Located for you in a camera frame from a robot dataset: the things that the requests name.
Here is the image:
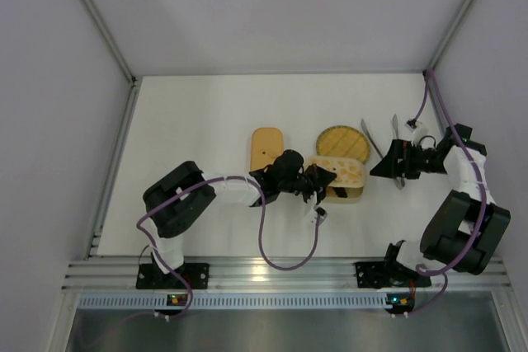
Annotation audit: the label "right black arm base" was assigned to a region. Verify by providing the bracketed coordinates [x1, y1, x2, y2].
[355, 261, 431, 289]

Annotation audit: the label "left aluminium frame post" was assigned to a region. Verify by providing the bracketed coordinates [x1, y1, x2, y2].
[55, 0, 139, 85]

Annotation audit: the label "aluminium front rail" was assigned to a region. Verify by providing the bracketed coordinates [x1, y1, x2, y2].
[61, 256, 512, 293]

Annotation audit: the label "metal food tongs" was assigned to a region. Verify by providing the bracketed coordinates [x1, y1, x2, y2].
[360, 115, 405, 190]

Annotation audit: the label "slotted grey cable duct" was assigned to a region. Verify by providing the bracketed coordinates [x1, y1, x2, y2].
[78, 293, 411, 311]

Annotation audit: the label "aluminium frame post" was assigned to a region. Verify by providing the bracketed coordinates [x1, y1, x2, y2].
[422, 0, 478, 77]
[55, 0, 139, 85]

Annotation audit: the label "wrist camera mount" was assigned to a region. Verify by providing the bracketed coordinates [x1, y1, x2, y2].
[405, 119, 428, 141]
[304, 205, 328, 227]

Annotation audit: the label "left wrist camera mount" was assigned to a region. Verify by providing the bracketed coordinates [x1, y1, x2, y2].
[304, 205, 328, 227]

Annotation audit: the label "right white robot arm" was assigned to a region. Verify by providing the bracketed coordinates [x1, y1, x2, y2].
[370, 124, 511, 275]

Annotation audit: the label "round woven bamboo tray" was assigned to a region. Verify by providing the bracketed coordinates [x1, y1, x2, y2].
[315, 125, 370, 164]

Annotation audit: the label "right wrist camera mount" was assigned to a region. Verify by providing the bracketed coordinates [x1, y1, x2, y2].
[405, 119, 428, 141]

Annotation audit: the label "black sea cucumber food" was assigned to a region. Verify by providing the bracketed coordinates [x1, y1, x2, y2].
[333, 187, 347, 198]

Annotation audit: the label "right aluminium frame post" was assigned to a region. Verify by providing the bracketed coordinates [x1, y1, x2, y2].
[422, 0, 478, 77]

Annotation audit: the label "orange lunch box lid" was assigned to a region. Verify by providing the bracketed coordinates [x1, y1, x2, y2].
[250, 127, 284, 166]

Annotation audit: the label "patterned beige lunch box lid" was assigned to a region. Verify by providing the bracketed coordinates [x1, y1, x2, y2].
[304, 156, 365, 188]

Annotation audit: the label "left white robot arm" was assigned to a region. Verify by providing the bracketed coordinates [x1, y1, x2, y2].
[137, 150, 337, 275]

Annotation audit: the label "orange lunch box container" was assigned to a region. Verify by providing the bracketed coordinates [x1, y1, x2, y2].
[250, 162, 266, 171]

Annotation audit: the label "beige lunch box container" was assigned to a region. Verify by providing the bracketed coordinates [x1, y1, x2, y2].
[325, 186, 364, 204]

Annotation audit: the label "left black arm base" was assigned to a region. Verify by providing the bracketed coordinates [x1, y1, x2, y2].
[135, 262, 210, 290]

